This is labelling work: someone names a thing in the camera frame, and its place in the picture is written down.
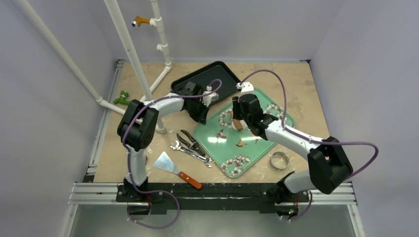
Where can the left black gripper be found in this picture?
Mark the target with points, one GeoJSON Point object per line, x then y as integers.
{"type": "Point", "coordinates": [201, 118]}

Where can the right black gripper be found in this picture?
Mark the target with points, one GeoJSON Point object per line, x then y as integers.
{"type": "Point", "coordinates": [241, 106]}

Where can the wooden dough roller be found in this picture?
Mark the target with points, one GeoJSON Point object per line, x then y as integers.
{"type": "Point", "coordinates": [240, 124]}

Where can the green floral tray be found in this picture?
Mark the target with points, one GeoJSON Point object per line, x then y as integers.
{"type": "Point", "coordinates": [234, 152]}

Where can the black plastic tray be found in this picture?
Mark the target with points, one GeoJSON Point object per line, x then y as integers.
{"type": "Point", "coordinates": [206, 74]}

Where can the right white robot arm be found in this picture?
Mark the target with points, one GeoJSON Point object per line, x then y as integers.
{"type": "Point", "coordinates": [328, 164]}

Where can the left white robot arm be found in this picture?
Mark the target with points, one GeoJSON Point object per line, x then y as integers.
{"type": "Point", "coordinates": [137, 127]}

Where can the silver open-end wrench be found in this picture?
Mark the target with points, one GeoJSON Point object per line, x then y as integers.
{"type": "Point", "coordinates": [176, 146]}

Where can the green plastic faucet tap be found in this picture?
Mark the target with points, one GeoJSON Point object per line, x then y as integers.
{"type": "Point", "coordinates": [122, 99]}

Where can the orange faucet tap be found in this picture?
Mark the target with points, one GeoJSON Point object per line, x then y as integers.
{"type": "Point", "coordinates": [138, 21]}

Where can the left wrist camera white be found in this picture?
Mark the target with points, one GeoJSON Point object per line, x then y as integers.
{"type": "Point", "coordinates": [209, 96]}

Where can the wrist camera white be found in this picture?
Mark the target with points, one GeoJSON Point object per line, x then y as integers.
{"type": "Point", "coordinates": [245, 87]}
{"type": "Point", "coordinates": [209, 96]}

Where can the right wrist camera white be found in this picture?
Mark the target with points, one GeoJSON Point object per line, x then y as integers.
{"type": "Point", "coordinates": [245, 87]}

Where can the black handled pliers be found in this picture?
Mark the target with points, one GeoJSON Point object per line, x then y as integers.
{"type": "Point", "coordinates": [192, 143]}

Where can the metal scraper wooden handle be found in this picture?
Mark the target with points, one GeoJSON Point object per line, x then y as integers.
{"type": "Point", "coordinates": [165, 163]}

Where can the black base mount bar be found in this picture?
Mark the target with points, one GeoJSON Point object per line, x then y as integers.
{"type": "Point", "coordinates": [264, 198]}

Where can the aluminium rail frame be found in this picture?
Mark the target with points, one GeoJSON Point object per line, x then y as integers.
{"type": "Point", "coordinates": [95, 213]}

